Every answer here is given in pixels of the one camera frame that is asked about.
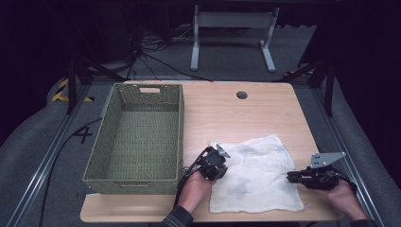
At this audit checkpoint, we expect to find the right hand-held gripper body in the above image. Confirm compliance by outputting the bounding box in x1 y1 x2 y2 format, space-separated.
301 151 347 192

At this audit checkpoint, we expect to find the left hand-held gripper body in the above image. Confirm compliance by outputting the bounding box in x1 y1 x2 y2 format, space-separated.
197 144 231 182

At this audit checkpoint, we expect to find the white cloth with brown bear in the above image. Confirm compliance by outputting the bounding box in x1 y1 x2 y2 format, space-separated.
209 133 308 214

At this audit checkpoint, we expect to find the green woven basket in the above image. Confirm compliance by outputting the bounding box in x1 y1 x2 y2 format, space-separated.
82 82 184 196

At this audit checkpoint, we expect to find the person's left hand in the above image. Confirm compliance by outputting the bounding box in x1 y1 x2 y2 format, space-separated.
180 170 216 213

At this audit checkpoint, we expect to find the person's right hand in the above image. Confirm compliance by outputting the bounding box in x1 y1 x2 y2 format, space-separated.
324 181 368 221

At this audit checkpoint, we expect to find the black metal stand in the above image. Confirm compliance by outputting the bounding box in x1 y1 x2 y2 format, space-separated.
65 56 127 115
273 56 335 117

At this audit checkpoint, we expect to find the yellow black striped tape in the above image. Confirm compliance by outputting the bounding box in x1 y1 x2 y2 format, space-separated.
51 79 96 103

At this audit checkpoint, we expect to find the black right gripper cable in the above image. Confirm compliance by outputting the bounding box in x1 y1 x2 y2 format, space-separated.
330 171 357 193

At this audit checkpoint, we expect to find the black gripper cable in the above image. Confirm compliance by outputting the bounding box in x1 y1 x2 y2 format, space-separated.
330 171 357 193
174 157 202 206

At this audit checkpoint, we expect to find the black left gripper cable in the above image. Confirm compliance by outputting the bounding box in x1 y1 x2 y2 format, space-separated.
174 157 202 206

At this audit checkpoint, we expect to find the grey metal floor rail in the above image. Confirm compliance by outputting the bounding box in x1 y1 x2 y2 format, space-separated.
310 84 389 227
6 84 93 227

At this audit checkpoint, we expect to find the bundle of black floor cables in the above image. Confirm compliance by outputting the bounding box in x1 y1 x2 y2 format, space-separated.
138 27 216 82

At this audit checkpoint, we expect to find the grey metal desk frame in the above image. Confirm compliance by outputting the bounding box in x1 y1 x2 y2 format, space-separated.
190 4 281 73

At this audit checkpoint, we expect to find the long black floor cable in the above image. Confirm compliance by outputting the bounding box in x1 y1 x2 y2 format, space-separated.
39 117 103 227

